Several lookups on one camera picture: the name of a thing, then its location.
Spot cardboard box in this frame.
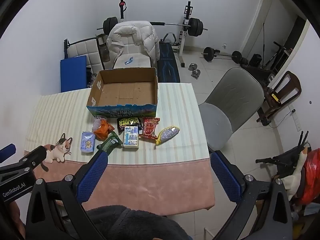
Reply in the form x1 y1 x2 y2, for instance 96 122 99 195
86 67 159 118

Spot green snack packet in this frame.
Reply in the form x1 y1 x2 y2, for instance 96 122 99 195
97 131 123 153

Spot grey office chair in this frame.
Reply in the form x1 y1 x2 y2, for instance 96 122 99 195
198 67 265 153

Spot black exercise machine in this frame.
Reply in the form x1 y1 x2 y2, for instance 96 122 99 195
262 41 290 73

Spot white barbell rack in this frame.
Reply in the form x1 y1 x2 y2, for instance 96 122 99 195
117 0 194 68

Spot blue tissue pack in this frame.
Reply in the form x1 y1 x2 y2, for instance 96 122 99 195
80 131 97 155

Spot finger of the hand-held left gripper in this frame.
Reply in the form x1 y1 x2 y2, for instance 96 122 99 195
15 145 50 173
0 144 17 163

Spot orange snack packet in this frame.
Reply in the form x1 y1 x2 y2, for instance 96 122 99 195
95 120 115 141

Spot red snack packet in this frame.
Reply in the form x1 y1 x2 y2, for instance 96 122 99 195
139 117 161 140

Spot brown wooden chair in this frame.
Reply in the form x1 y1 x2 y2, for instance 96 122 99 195
256 70 302 127

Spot red plastic bag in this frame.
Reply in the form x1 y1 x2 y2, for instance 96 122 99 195
296 148 320 205

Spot white puffer jacket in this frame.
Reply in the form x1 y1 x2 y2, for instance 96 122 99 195
106 20 160 65

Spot dark blue weight bench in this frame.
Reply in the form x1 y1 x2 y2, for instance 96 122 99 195
157 32 181 83

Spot black folded stand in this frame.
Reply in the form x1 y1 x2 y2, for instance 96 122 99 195
255 146 304 178

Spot barbell with black plates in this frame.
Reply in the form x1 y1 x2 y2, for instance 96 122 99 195
96 17 208 37

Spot small black barbell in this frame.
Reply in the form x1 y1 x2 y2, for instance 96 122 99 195
201 46 248 64

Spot black wipes packet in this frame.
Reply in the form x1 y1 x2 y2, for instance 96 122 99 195
117 117 143 130

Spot person's dark fleece clothing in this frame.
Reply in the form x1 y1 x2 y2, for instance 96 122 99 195
85 205 190 240

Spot silver glitter pouch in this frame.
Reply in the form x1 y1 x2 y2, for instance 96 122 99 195
156 126 180 145

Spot white and blue packet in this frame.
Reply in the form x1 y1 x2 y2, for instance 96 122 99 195
123 126 140 150

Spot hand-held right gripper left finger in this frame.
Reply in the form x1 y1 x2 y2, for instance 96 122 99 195
25 151 109 240

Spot person's left forearm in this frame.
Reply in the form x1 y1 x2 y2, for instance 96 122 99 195
10 201 27 239

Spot black speaker box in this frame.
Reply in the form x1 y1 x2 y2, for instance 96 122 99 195
249 54 262 67

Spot black router antennas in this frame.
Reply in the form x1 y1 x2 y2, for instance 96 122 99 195
299 130 310 148

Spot white goose plush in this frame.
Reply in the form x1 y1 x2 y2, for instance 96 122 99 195
282 147 308 202

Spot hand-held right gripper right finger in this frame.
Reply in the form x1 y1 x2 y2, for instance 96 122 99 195
210 150 293 240

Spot brown bag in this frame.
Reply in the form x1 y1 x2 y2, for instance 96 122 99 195
96 34 110 63

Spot blue foam mat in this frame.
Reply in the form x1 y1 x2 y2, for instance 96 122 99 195
60 55 87 93

